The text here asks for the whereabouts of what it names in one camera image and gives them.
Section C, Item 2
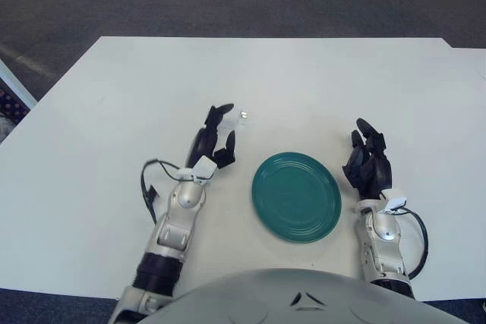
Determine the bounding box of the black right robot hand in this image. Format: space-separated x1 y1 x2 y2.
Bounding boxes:
341 118 393 202

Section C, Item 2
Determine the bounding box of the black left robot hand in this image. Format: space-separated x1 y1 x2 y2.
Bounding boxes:
185 103 238 170

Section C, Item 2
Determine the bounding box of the white charger block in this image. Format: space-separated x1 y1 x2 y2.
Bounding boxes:
221 110 254 131

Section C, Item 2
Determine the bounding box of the teal round plate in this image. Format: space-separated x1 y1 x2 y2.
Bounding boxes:
251 152 342 244

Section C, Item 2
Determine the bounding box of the grey robot torso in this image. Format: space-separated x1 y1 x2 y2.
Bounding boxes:
134 267 486 324

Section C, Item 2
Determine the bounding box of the dark dotted mat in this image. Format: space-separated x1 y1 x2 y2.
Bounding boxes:
0 80 30 127

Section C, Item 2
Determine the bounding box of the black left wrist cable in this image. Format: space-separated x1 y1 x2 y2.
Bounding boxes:
140 158 191 226

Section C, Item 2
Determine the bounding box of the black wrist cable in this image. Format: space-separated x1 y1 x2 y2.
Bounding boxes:
140 158 191 226
393 205 430 278

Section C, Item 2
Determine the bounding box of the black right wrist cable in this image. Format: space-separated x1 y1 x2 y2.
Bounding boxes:
393 205 430 278

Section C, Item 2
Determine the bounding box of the white shelf frame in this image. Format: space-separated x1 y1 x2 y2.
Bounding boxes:
0 57 39 112

